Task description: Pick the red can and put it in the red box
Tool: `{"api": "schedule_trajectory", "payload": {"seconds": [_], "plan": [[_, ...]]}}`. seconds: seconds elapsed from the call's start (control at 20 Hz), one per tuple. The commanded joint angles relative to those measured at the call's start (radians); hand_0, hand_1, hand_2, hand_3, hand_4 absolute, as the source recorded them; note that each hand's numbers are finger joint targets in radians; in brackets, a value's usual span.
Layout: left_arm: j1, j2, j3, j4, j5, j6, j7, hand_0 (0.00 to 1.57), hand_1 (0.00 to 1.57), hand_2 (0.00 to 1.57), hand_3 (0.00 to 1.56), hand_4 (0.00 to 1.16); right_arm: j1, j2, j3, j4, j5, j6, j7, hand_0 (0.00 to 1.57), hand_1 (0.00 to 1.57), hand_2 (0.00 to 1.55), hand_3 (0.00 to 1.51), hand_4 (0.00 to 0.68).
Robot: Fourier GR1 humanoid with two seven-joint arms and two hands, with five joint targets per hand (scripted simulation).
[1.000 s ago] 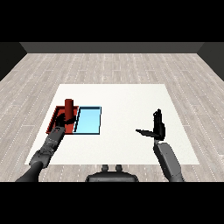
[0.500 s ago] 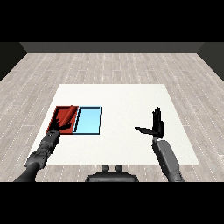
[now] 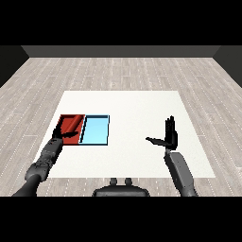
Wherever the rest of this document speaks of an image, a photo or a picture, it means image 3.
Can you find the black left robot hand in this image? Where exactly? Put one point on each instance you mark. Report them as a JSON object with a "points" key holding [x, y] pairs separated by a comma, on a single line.
{"points": [[58, 134]]}

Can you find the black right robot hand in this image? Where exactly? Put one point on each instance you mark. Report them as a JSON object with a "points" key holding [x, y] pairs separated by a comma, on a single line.
{"points": [[170, 136]]}

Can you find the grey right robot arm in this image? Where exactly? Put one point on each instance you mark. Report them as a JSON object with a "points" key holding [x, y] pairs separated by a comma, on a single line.
{"points": [[180, 171]]}

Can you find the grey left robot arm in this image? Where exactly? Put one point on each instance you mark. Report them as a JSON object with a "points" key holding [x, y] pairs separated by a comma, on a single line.
{"points": [[41, 167]]}

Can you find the red shallow open box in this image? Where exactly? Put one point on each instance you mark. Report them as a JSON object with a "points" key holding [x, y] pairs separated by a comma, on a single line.
{"points": [[70, 126]]}

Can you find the light blue shallow open box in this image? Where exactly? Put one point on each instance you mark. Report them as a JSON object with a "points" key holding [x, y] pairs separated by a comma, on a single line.
{"points": [[94, 129]]}

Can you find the dark grey robot body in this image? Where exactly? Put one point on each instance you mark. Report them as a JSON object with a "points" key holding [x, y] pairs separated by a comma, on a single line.
{"points": [[121, 189]]}

